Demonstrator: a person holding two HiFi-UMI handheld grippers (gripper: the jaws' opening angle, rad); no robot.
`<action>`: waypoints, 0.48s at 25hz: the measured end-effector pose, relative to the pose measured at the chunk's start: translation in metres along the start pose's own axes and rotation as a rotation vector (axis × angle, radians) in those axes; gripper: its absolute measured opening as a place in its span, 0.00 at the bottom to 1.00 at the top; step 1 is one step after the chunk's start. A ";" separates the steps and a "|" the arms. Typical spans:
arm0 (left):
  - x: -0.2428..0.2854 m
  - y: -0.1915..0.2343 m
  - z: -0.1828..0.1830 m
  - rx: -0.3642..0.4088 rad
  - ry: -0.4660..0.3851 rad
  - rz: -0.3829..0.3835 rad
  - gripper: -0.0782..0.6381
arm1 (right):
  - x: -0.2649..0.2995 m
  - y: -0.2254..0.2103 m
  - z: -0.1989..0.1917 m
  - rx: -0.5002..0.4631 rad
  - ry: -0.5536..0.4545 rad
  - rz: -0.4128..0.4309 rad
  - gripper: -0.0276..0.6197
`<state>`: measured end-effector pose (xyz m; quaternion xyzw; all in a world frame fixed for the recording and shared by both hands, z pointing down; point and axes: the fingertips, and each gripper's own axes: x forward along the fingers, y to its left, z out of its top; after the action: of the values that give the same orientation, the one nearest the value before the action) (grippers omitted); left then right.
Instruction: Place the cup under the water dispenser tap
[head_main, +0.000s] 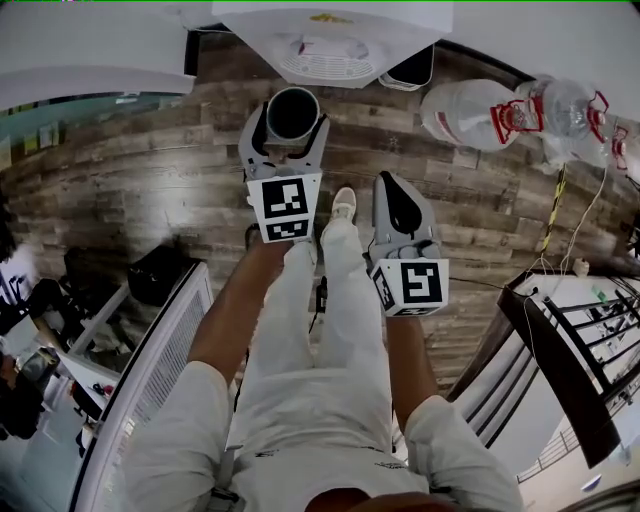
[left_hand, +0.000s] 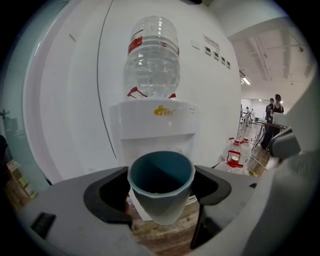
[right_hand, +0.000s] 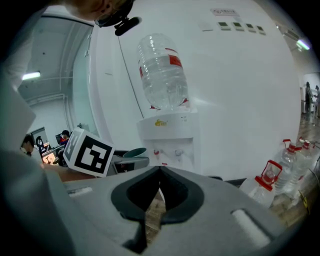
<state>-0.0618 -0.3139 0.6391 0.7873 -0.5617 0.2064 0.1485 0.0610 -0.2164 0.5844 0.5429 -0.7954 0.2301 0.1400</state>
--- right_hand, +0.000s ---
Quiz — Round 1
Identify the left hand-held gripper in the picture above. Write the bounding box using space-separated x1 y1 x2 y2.
62 127 151 178

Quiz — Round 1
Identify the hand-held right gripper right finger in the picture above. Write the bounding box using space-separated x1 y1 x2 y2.
145 165 290 256

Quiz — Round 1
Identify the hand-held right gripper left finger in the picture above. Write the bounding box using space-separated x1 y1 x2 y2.
63 165 161 256

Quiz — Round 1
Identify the dark round bowl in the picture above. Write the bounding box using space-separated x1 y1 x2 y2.
122 147 148 159

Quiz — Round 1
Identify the white water dispenser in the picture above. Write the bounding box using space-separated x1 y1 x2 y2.
136 107 201 176

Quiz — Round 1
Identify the person's left forearm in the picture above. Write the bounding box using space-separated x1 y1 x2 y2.
42 163 100 183

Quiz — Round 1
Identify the glass door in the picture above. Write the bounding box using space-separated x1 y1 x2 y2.
71 18 100 137

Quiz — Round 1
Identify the ceiling tube light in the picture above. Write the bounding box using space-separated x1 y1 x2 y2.
21 71 41 81
296 39 311 51

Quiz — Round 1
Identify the person's head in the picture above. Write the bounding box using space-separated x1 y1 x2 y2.
65 0 135 22

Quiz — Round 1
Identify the thin wall cable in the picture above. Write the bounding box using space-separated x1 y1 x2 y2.
116 34 145 120

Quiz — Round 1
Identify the black head-worn camera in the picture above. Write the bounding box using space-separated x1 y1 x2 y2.
94 9 143 37

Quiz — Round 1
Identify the white wall switch plate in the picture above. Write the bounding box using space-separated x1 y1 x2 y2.
198 21 214 32

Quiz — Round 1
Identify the white wall sign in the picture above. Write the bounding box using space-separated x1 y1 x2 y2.
209 8 241 17

